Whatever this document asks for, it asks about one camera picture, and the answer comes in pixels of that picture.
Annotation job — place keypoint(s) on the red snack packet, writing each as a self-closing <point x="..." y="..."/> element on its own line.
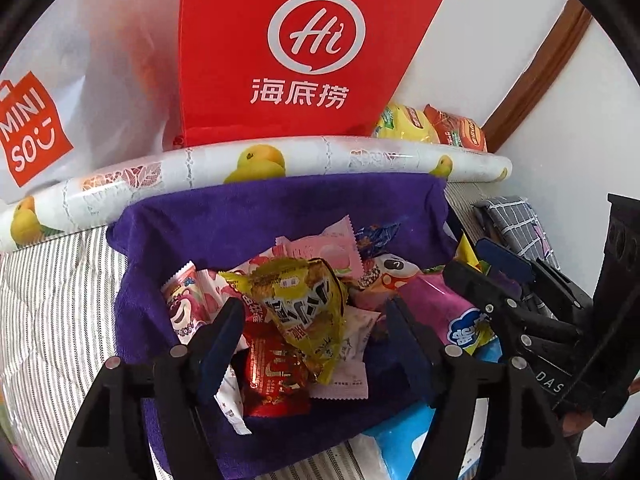
<point x="275" y="376"/>

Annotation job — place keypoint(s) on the pink Hi snack packet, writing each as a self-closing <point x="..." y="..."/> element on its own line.
<point x="383" y="276"/>

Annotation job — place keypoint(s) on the pink yellow snack packet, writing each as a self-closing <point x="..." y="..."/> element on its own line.
<point x="454" y="319"/>

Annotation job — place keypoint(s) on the grey checked folded cloth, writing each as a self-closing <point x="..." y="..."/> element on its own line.
<point x="512" y="222"/>

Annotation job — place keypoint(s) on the white long snack packet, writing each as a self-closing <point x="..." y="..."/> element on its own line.
<point x="227" y="399"/>

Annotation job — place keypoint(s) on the person right hand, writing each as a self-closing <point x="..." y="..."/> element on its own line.
<point x="575" y="423"/>

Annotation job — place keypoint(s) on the white Miniso plastic bag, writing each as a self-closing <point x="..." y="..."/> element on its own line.
<point x="94" y="84"/>

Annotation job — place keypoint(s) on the red Haidilao paper bag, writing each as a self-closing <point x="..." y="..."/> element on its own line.
<point x="256" y="69"/>

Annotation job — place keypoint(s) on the light pink peach packet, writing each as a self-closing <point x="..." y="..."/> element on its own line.
<point x="336" y="245"/>

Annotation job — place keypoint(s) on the orange red chips bag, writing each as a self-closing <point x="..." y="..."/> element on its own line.
<point x="457" y="131"/>

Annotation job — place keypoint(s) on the striped mattress pad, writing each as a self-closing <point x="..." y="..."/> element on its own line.
<point x="58" y="328"/>

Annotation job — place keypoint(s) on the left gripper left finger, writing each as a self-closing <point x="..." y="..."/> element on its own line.
<point x="212" y="347"/>

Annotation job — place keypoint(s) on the brown door frame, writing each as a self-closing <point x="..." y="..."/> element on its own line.
<point x="548" y="62"/>

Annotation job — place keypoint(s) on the rolled lemon print mat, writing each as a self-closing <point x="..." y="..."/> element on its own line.
<point x="98" y="199"/>

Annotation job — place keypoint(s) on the blue tissue pack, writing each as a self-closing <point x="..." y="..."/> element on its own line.
<point x="396" y="421"/>

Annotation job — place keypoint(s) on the yellow chips bag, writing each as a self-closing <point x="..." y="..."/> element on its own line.
<point x="402" y="122"/>

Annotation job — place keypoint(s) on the purple towel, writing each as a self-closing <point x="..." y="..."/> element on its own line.
<point x="223" y="226"/>

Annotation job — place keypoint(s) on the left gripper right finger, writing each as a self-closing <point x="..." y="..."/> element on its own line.
<point x="420" y="352"/>

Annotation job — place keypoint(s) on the pink white floral packet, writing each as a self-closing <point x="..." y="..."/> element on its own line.
<point x="194" y="298"/>

